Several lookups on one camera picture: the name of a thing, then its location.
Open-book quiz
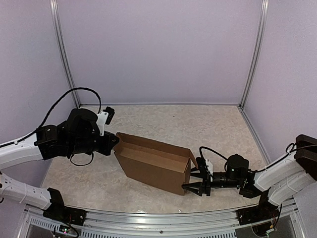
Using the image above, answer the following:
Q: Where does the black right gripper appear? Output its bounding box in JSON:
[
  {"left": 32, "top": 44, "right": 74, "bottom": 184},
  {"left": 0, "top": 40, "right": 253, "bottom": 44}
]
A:
[{"left": 182, "top": 166, "right": 241, "bottom": 196}]

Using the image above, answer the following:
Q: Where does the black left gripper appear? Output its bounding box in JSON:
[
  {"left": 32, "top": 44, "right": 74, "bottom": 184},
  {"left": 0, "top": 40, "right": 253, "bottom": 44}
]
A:
[{"left": 68, "top": 132, "right": 119, "bottom": 157}]

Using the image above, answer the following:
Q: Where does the brown cardboard box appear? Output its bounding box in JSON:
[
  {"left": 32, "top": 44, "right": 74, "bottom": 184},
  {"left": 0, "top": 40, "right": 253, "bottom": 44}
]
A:
[{"left": 114, "top": 132, "right": 198, "bottom": 195}]

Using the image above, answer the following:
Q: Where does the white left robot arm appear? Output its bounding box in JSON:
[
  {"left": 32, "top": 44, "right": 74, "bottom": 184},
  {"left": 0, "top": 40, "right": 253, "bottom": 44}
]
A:
[{"left": 0, "top": 107, "right": 119, "bottom": 221}]

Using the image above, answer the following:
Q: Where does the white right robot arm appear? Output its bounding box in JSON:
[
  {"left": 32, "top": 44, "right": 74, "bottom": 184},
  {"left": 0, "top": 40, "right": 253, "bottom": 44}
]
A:
[{"left": 182, "top": 134, "right": 317, "bottom": 220}]

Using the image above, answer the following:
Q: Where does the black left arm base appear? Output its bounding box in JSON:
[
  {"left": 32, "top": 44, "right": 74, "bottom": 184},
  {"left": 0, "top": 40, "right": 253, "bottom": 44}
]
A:
[{"left": 43, "top": 188, "right": 87, "bottom": 226}]

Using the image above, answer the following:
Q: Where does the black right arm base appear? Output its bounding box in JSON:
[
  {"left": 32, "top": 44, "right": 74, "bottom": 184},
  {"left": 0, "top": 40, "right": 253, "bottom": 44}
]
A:
[{"left": 236, "top": 190, "right": 280, "bottom": 225}]

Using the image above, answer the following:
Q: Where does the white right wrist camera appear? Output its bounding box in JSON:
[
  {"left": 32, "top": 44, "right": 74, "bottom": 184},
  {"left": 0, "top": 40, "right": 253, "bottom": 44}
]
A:
[{"left": 203, "top": 159, "right": 213, "bottom": 177}]

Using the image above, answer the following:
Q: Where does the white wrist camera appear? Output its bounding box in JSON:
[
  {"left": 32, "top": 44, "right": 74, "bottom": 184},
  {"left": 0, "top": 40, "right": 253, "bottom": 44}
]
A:
[
  {"left": 96, "top": 107, "right": 115, "bottom": 136},
  {"left": 203, "top": 159, "right": 213, "bottom": 177}
]

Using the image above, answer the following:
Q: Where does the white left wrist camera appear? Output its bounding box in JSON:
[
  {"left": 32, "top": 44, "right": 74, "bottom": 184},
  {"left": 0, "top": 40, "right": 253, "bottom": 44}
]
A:
[{"left": 96, "top": 107, "right": 115, "bottom": 136}]

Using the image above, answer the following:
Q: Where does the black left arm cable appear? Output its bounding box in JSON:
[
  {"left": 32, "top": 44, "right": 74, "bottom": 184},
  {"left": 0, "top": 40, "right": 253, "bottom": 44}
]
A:
[{"left": 0, "top": 87, "right": 103, "bottom": 167}]

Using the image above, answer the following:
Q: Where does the front aluminium frame rail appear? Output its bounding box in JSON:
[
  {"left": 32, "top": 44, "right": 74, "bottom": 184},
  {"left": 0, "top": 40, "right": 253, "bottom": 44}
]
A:
[{"left": 13, "top": 198, "right": 308, "bottom": 238}]

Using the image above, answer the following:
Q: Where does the left aluminium frame post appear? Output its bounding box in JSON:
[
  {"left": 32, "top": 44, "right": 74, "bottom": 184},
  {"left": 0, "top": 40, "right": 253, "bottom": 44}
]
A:
[{"left": 49, "top": 0, "right": 81, "bottom": 109}]

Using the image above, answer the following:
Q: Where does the aluminium frame post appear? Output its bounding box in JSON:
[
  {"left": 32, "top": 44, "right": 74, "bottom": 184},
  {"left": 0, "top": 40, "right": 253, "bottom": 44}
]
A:
[
  {"left": 239, "top": 0, "right": 269, "bottom": 110},
  {"left": 49, "top": 0, "right": 81, "bottom": 109}
]

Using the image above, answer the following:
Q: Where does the right aluminium frame post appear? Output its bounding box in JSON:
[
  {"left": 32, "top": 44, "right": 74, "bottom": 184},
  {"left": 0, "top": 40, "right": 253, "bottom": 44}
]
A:
[{"left": 239, "top": 0, "right": 269, "bottom": 110}]

